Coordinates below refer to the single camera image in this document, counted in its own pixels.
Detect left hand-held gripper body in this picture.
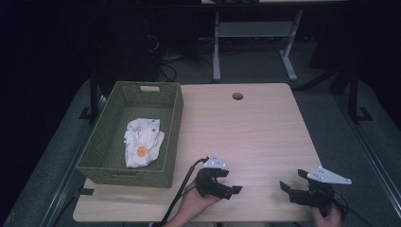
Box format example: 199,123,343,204
194,153,227,200

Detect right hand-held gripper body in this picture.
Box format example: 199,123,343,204
288,166,353,210

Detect white printed cloth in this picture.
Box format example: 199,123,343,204
123,117,166,169

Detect green woven basket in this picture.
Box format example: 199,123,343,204
76,80,184,189

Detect person's left hand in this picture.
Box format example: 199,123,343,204
176,188,222,222

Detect person's right hand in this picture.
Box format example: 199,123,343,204
311,203,343,227

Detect black metal stand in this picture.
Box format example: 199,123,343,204
346,60,374,125
78,67,107,123

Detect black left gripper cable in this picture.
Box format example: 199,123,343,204
156,156,210,227

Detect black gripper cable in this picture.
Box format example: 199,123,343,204
330,188,376,227
156,156,210,227

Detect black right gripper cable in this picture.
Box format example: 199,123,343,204
330,188,376,227

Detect bundle of black floor cables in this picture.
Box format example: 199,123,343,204
143,32,216,83

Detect white metal desk frame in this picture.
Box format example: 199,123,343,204
212,9,305,82

